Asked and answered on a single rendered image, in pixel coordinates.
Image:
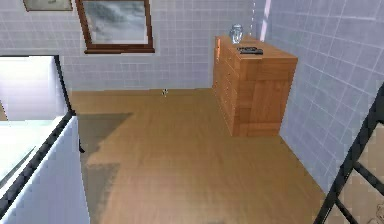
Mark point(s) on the small grey floor object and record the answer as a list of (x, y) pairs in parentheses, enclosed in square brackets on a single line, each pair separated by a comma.
[(164, 92)]

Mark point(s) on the wooden chest of drawers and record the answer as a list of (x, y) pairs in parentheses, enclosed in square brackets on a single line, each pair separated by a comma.
[(256, 90)]

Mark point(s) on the black remote control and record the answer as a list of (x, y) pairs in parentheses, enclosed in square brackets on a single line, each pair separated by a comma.
[(250, 50)]

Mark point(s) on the clear glass jar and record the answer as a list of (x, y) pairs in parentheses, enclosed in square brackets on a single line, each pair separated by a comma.
[(236, 33)]

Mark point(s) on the brown framed window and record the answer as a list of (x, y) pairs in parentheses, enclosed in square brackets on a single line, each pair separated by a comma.
[(115, 23)]

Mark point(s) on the brown framed picture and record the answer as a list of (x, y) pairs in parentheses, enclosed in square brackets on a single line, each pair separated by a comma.
[(48, 4)]

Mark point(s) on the black frame shelf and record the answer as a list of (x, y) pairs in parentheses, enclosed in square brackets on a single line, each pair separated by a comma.
[(358, 160)]

